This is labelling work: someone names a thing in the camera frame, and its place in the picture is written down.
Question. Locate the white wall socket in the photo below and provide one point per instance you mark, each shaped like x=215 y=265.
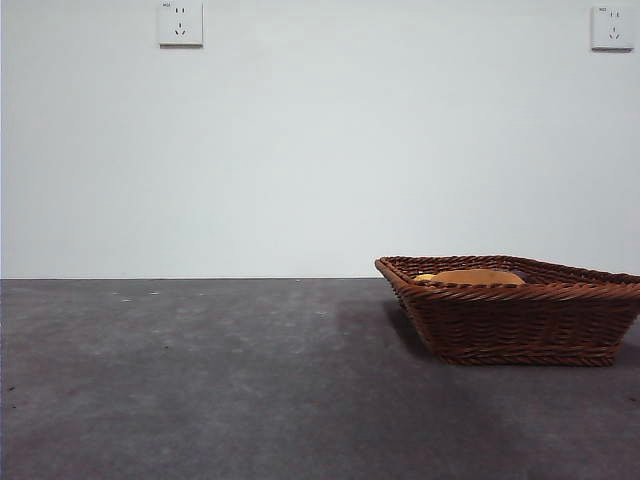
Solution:
x=612 y=28
x=181 y=24

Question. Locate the purple eggplant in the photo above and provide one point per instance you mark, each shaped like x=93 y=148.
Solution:
x=527 y=276

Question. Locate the brown potato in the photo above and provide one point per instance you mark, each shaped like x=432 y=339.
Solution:
x=475 y=277

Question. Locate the brown wicker basket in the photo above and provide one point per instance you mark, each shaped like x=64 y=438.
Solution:
x=510 y=325

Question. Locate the yellow corn cob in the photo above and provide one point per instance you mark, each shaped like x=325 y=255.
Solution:
x=425 y=276

